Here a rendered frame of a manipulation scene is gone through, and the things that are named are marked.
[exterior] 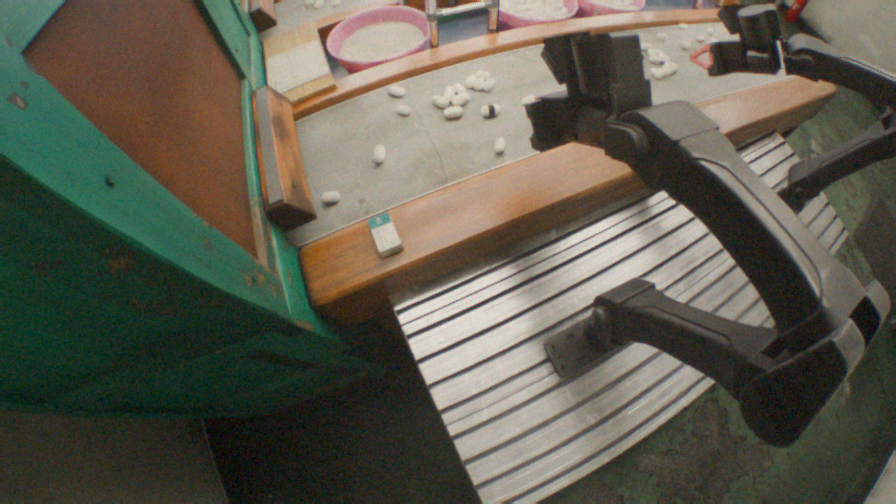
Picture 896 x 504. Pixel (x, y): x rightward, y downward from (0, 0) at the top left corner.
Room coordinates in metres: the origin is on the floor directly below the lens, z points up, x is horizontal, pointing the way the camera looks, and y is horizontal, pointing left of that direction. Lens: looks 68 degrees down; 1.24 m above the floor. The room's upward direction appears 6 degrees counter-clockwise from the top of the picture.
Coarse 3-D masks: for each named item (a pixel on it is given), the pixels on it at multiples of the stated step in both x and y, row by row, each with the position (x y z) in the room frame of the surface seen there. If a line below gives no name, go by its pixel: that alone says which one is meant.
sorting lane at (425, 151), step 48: (528, 48) 0.71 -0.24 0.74; (672, 48) 0.75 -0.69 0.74; (384, 96) 0.57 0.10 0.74; (432, 96) 0.55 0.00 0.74; (480, 96) 0.54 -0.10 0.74; (672, 96) 0.54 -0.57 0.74; (720, 96) 0.56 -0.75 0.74; (336, 144) 0.45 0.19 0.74; (384, 144) 0.44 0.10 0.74; (432, 144) 0.42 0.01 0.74; (480, 144) 0.41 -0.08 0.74; (528, 144) 0.40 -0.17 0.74; (384, 192) 0.33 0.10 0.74; (432, 192) 0.32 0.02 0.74
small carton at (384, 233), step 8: (376, 216) 0.26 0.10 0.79; (384, 216) 0.25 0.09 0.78; (376, 224) 0.24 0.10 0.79; (384, 224) 0.24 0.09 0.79; (392, 224) 0.24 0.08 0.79; (376, 232) 0.23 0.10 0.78; (384, 232) 0.23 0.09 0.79; (392, 232) 0.23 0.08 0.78; (376, 240) 0.22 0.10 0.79; (384, 240) 0.21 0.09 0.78; (392, 240) 0.21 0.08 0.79; (384, 248) 0.20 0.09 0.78; (392, 248) 0.20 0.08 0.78; (400, 248) 0.20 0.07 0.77; (384, 256) 0.20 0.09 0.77
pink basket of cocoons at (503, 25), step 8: (568, 0) 0.95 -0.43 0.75; (568, 8) 0.93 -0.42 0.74; (576, 8) 0.87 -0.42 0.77; (504, 16) 0.85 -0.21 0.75; (512, 16) 0.83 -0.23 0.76; (520, 16) 0.82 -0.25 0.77; (568, 16) 0.82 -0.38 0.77; (504, 24) 0.86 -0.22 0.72; (520, 24) 0.83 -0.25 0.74; (528, 24) 0.82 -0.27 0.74; (536, 24) 0.81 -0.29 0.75
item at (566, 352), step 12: (576, 324) 0.08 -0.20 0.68; (588, 324) 0.07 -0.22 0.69; (552, 336) 0.06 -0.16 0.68; (564, 336) 0.06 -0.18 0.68; (576, 336) 0.06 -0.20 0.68; (588, 336) 0.05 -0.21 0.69; (564, 348) 0.04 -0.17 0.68; (576, 348) 0.04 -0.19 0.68; (588, 348) 0.03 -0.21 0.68; (600, 348) 0.03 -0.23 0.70; (612, 348) 0.02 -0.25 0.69; (552, 360) 0.02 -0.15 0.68; (564, 360) 0.02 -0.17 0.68; (576, 360) 0.02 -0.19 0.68; (588, 360) 0.01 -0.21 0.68; (564, 372) 0.00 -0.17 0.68
